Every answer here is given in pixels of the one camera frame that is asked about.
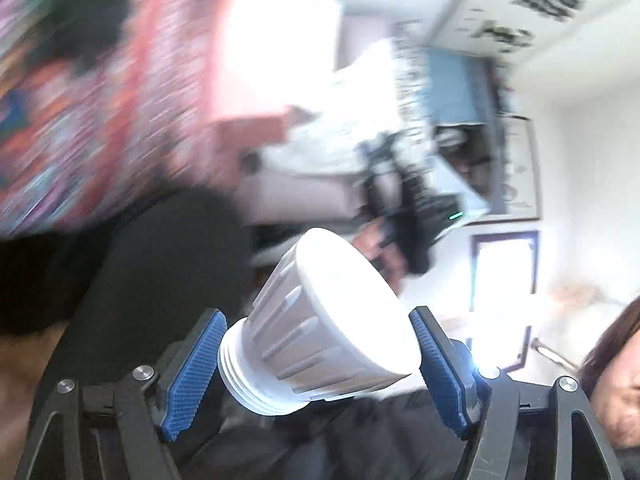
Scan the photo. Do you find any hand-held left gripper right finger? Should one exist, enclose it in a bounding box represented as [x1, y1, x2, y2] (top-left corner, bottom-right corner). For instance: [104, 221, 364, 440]
[408, 306, 626, 480]

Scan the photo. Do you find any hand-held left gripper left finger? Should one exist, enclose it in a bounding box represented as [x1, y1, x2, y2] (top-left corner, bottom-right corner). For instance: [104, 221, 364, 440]
[15, 309, 229, 480]

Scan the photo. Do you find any white LED bulb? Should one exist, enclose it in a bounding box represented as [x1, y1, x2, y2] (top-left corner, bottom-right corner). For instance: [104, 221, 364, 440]
[217, 227, 423, 417]

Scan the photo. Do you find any orange cardboard box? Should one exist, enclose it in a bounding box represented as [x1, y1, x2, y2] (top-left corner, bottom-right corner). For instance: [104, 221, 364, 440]
[197, 0, 301, 161]

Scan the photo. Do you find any patterned cloth covered desktop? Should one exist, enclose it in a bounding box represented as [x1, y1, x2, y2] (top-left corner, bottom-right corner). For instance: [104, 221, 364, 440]
[0, 0, 221, 238]

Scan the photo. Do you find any person's right hand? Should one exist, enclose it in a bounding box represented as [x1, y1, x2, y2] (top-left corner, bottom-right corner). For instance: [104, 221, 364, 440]
[356, 222, 416, 288]

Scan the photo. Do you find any dark framed window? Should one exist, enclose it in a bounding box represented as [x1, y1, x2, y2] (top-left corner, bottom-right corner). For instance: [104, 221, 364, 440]
[470, 230, 542, 373]

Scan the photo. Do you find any white lace bedding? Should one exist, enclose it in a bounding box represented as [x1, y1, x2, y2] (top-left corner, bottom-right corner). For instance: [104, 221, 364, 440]
[260, 37, 441, 181]

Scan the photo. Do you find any person's black clothing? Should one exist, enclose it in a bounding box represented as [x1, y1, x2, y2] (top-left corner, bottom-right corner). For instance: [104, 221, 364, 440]
[0, 187, 481, 480]

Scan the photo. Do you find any blue cloth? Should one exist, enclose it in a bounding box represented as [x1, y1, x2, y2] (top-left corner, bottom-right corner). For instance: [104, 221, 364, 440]
[425, 50, 493, 128]

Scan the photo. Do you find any person's head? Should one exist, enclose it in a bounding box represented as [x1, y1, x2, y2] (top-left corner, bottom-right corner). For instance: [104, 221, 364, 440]
[575, 294, 640, 456]

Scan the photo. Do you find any framed wall picture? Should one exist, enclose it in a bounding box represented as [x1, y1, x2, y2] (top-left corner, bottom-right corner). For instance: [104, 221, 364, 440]
[467, 115, 543, 225]

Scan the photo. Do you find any wall calligraphy poster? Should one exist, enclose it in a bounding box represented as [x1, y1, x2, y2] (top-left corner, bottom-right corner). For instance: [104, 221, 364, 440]
[432, 0, 640, 63]

